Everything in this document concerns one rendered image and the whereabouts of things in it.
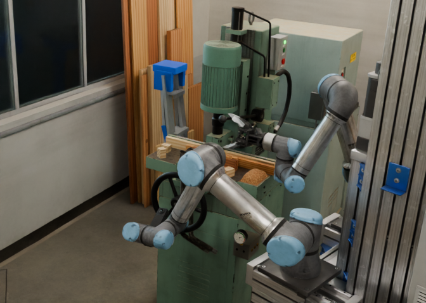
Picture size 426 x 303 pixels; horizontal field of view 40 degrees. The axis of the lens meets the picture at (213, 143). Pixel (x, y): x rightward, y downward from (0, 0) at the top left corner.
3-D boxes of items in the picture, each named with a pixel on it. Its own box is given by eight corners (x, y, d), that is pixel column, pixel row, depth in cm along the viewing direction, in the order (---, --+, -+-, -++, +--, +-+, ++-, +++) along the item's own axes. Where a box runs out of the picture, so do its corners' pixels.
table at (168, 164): (133, 174, 283) (133, 162, 281) (168, 154, 308) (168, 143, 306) (248, 207, 257) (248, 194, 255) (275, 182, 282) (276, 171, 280)
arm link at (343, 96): (373, 97, 226) (302, 200, 237) (361, 89, 236) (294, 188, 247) (349, 83, 222) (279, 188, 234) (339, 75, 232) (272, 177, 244)
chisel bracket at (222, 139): (205, 151, 285) (205, 135, 282) (219, 143, 296) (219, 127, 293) (218, 155, 282) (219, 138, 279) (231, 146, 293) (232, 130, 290)
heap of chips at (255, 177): (238, 180, 267) (239, 173, 266) (251, 170, 279) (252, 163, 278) (257, 186, 264) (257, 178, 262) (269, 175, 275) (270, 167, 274)
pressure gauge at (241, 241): (232, 245, 271) (233, 229, 268) (236, 241, 274) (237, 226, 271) (245, 249, 268) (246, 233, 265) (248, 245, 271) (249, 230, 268)
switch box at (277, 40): (265, 68, 292) (269, 36, 286) (274, 65, 300) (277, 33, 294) (277, 71, 289) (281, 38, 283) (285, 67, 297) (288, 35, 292)
